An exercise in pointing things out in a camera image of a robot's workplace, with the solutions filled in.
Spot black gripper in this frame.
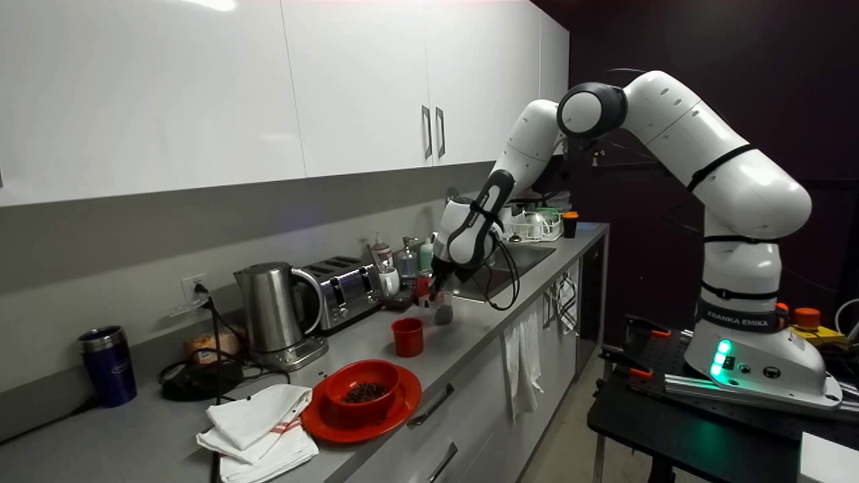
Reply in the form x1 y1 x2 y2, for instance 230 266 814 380
430 260 469 310

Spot red bowl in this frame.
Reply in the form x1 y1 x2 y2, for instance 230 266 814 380
320 357 403 425

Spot red canister silver lid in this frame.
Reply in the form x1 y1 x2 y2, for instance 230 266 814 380
410 271 439 306

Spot clear blue soap dispenser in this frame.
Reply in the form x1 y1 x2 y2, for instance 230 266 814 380
398 237 422 279

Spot red cup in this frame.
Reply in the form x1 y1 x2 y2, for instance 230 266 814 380
388 317 427 359

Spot stainless steel sink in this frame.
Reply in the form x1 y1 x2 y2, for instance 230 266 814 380
464 243 559 303

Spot silver four-slot toaster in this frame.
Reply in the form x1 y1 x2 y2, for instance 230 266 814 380
298 255 388 333

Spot white hanging towel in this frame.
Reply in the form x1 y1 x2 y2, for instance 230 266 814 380
498 306 547 425

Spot grey base cabinets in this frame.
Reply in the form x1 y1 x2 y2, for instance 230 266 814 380
344 237 611 483

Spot checkered hanging towel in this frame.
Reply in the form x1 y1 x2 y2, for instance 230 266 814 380
552 266 582 338

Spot red plate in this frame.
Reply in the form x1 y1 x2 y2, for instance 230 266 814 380
301 359 425 448

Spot silver electric kettle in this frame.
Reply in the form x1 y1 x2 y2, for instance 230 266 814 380
234 260 329 370

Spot orange food packet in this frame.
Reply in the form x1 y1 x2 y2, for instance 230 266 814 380
184 331 243 369

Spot white cloth red stripe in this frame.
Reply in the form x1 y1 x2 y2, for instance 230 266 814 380
195 385 323 483

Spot white cabinet door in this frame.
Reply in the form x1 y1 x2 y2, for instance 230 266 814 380
425 0 572 169
280 0 439 181
0 0 305 209

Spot black robot table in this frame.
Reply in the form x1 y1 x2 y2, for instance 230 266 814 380
586 313 859 483

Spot red yellow emergency stop button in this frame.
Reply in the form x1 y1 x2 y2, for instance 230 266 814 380
788 306 847 349

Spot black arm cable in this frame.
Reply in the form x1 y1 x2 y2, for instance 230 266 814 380
481 240 527 314

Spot metal drawer handle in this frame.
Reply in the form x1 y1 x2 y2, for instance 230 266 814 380
425 441 462 483
409 385 455 431

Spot white wall outlet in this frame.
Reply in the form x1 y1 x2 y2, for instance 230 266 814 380
182 271 211 313

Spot black coiled cord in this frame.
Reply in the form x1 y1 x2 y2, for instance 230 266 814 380
158 346 246 404

